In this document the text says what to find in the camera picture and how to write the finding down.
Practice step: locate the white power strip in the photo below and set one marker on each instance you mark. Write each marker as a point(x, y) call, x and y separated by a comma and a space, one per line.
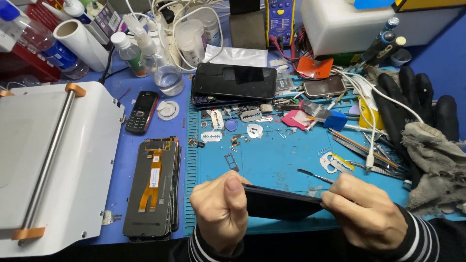
point(162, 25)

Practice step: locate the white yellow opening tool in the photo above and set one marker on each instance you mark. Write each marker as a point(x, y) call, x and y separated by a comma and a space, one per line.
point(336, 162)

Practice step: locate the black keypad phone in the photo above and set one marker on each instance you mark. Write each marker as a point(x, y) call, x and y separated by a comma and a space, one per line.
point(142, 112)

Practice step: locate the white laminating machine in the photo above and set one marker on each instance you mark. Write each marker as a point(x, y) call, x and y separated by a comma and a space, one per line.
point(54, 163)

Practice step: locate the thin metal spudger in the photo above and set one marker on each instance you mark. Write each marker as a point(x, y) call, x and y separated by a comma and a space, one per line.
point(313, 175)

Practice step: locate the green label small bottle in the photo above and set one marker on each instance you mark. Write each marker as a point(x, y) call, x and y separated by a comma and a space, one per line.
point(129, 54)

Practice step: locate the black memory card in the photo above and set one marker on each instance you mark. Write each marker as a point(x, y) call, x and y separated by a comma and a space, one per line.
point(284, 84)

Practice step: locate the blue round pick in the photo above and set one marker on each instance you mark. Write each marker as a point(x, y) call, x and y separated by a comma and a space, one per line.
point(231, 125)

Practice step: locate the grey rag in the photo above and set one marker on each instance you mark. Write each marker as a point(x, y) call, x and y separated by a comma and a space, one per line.
point(437, 163)

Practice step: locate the razor blade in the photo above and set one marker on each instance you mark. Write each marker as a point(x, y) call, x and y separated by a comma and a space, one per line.
point(217, 119)
point(251, 115)
point(211, 136)

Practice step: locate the person's left hand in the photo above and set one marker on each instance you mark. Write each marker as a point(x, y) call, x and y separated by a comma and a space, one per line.
point(214, 214)

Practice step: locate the white plastic container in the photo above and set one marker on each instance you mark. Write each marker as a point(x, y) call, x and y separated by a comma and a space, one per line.
point(338, 25)

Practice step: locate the blue plastic pry tool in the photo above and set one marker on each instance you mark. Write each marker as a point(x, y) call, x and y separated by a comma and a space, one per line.
point(335, 121)

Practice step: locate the black glove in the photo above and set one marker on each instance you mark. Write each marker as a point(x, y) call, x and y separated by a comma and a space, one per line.
point(396, 105)

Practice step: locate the clear squeeze bottle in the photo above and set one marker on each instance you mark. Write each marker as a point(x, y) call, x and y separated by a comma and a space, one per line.
point(162, 67)

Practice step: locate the blue repair mat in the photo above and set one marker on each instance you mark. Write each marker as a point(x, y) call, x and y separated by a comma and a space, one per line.
point(276, 160)

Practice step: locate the blue label water bottle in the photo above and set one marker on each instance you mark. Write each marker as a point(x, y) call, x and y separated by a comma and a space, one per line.
point(43, 45)

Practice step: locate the stack of phone screens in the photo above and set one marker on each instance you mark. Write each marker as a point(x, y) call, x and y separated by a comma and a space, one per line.
point(154, 189)

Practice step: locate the red box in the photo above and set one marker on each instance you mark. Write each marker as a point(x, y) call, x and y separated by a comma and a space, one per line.
point(25, 62)

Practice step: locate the paper clip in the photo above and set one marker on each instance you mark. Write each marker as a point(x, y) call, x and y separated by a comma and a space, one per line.
point(282, 133)
point(324, 151)

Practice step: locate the metal sim tray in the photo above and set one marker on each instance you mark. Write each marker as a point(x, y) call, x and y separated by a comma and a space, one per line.
point(232, 162)

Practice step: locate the person's right hand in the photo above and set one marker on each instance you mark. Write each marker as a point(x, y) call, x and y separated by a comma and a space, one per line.
point(367, 218)

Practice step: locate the black screwdriver blue cap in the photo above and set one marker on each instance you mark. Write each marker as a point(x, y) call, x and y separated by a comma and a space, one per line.
point(378, 42)

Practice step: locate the grey block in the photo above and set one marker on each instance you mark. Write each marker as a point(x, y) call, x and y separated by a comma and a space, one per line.
point(247, 31)

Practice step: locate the black screwdriver white tip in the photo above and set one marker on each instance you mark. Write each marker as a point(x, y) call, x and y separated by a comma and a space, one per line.
point(386, 51)

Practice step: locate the small brown phone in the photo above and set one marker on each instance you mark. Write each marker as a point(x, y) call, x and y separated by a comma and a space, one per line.
point(324, 87)

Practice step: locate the orange plastic card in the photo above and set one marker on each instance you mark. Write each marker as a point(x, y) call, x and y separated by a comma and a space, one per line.
point(315, 68)

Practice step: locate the pink plastic card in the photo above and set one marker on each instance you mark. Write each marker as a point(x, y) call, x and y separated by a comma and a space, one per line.
point(291, 120)

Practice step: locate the white triangular pick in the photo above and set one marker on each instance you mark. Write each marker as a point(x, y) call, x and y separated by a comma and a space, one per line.
point(254, 131)

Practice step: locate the red multimeter leads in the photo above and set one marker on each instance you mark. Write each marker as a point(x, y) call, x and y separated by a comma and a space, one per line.
point(291, 49)

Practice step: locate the white paper roll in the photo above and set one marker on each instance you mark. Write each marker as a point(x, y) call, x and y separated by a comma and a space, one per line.
point(82, 43)

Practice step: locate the yellow small bottle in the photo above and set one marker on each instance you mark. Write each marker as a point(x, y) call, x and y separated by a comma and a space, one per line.
point(367, 116)

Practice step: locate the white round sticker disc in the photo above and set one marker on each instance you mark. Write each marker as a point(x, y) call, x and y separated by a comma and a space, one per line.
point(168, 110)

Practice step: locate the white plastic jar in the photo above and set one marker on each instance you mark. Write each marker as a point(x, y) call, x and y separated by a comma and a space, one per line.
point(211, 29)
point(191, 42)

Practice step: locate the blue yellow multimeter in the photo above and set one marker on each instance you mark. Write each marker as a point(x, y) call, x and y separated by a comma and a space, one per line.
point(280, 22)

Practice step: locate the silver foil bag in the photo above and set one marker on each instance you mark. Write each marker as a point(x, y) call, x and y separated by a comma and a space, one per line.
point(236, 56)

